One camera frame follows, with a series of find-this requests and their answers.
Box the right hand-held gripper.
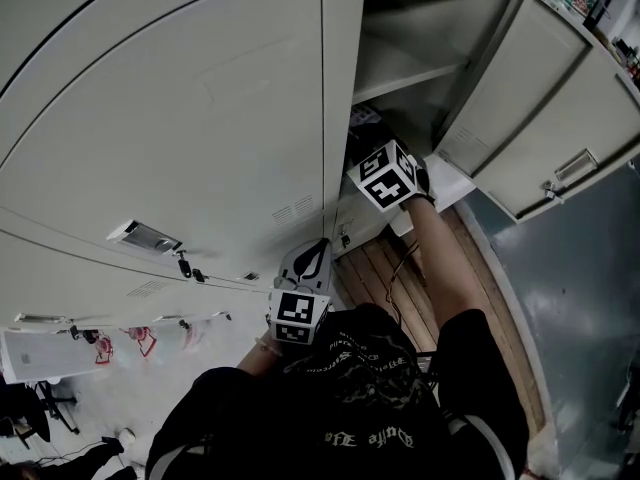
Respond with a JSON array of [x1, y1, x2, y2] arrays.
[[346, 123, 420, 213]]

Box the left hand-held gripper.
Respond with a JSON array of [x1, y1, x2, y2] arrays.
[[268, 238, 334, 346]]

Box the white metal locker cabinet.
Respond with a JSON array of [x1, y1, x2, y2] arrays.
[[0, 0, 640, 334]]

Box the person's right forearm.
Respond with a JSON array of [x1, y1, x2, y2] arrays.
[[402, 195, 484, 342]]

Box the person's left forearm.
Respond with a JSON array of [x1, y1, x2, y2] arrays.
[[234, 336, 285, 378]]

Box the open grey cabinet door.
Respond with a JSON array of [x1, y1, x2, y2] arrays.
[[432, 0, 640, 225]]

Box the person's right hand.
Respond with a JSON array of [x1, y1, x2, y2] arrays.
[[399, 153, 437, 210]]

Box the wooden plank platform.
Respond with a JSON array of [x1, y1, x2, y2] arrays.
[[332, 205, 547, 434]]

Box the black keys in lock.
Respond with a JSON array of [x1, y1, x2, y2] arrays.
[[173, 249, 210, 284]]

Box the person's black printed shirt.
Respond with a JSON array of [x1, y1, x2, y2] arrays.
[[144, 302, 531, 480]]

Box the white board panel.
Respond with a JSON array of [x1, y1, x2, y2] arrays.
[[0, 327, 110, 385]]

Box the pink bead bracelet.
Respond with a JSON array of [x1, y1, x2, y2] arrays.
[[253, 336, 284, 358]]

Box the thin black cable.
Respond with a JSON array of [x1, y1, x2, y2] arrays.
[[383, 235, 426, 319]]

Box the red wire stand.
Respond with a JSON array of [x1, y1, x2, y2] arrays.
[[127, 325, 157, 359], [93, 335, 115, 365]]

